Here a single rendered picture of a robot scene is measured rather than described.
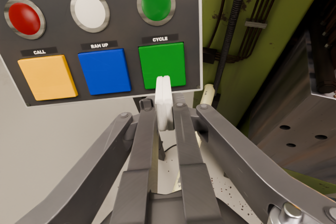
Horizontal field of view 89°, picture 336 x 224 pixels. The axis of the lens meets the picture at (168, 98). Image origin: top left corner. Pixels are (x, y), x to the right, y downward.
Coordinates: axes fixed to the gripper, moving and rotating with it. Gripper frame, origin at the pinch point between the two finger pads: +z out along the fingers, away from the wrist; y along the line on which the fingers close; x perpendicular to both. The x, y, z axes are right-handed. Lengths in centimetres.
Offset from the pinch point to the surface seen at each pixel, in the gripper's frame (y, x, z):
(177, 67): 2.3, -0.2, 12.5
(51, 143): -94, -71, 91
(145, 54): -2.7, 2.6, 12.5
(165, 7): 1.3, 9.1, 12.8
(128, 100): -36, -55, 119
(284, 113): 30.1, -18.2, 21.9
